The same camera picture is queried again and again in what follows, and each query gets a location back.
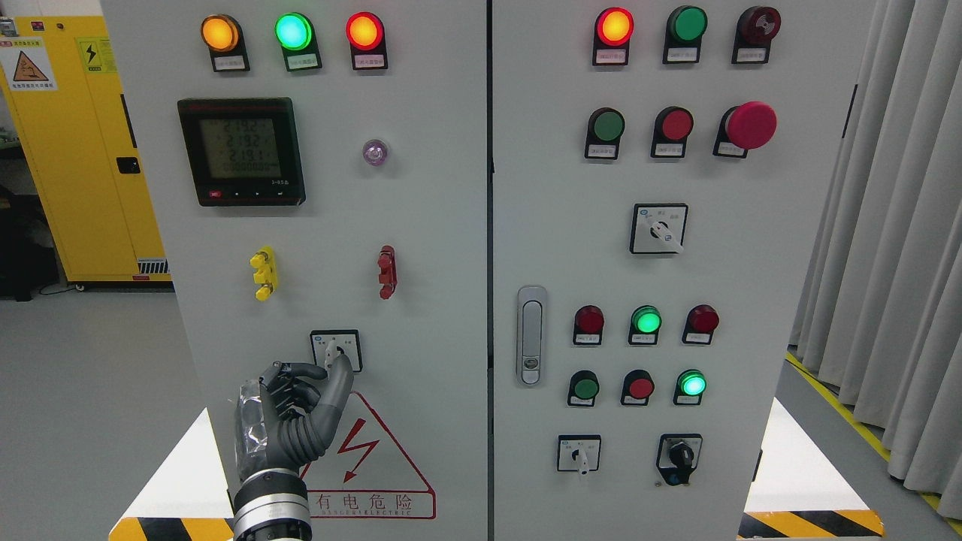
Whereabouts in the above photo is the white rotary switch door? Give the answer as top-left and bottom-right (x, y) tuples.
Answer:
(309, 329), (363, 373)

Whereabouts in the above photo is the small clear bulb light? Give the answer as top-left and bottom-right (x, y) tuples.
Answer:
(362, 138), (389, 167)

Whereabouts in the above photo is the amber indicator light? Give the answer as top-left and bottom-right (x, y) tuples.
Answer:
(201, 14), (250, 72)

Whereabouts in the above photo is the grey electrical control cabinet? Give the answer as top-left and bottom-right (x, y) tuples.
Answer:
(101, 1), (879, 540)

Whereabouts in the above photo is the red terminal connector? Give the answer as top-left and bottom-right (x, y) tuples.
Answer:
(377, 244), (398, 299)

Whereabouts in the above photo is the dark red indicator left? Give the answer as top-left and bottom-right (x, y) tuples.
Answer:
(573, 305), (605, 346)

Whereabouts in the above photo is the dark red indicator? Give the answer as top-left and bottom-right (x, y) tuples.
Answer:
(573, 305), (605, 346)
(682, 304), (719, 346)

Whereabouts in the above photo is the green push button lower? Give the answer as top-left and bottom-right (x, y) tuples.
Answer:
(567, 370), (599, 407)

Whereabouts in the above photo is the lit green indicator middle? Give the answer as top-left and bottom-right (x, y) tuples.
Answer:
(628, 305), (663, 346)

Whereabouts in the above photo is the green push button upper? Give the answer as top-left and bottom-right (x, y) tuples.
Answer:
(584, 107), (625, 160)

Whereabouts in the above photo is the red push button lower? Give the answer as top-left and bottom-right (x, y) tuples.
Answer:
(621, 369), (655, 407)

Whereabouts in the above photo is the red push button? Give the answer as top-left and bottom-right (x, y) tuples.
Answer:
(621, 369), (655, 407)
(650, 106), (694, 159)

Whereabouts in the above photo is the yellow terminal connector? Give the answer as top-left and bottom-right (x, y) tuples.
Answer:
(250, 246), (278, 302)

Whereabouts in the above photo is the dark red indicator right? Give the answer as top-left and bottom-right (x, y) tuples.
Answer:
(682, 304), (719, 346)

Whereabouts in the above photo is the red electric hazard warning sticker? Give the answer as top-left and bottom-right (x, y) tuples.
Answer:
(300, 391), (437, 520)

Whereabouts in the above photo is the lit green push button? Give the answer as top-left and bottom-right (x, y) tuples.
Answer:
(673, 369), (707, 407)

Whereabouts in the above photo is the red push button upper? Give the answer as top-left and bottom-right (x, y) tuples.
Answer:
(650, 106), (694, 159)

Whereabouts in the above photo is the black robot hand body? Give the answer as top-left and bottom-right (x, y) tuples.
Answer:
(234, 361), (340, 482)

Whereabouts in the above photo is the red indicator light top left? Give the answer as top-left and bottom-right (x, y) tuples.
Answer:
(346, 11), (389, 71)

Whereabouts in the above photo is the black digital power meter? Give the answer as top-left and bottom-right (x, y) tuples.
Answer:
(177, 97), (306, 207)

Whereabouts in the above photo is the red indicator light right door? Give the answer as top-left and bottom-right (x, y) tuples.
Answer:
(591, 7), (634, 66)

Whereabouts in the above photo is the green indicator light top left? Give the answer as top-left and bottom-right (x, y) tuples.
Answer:
(274, 11), (323, 72)

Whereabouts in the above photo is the green indicator light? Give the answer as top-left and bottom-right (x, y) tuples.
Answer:
(662, 5), (708, 65)
(274, 11), (323, 72)

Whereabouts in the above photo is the red emergency stop button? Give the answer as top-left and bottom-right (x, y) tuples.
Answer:
(712, 101), (779, 159)

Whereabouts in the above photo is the green indicator light right top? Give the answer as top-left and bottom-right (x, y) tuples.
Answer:
(662, 5), (708, 65)

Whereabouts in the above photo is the dark red buzzer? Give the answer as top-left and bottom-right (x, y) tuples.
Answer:
(731, 5), (782, 65)

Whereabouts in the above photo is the grey curtain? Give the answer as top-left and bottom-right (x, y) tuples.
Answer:
(791, 1), (961, 519)

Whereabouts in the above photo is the yellow safety storage cabinet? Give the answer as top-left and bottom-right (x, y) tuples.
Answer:
(2, 15), (171, 284)

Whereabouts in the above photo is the silver door handle lock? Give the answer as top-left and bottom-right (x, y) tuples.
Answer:
(516, 286), (547, 386)

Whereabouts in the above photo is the white rotary switch upper right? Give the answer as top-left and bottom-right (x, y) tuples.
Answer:
(629, 203), (688, 255)

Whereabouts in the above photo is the white rotary switch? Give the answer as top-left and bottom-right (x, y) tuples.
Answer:
(629, 203), (688, 255)
(556, 434), (602, 476)

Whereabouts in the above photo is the white rotary switch lower right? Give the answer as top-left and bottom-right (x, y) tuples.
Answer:
(556, 434), (602, 476)

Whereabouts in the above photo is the black selector knob switch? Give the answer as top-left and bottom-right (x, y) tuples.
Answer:
(655, 434), (702, 486)

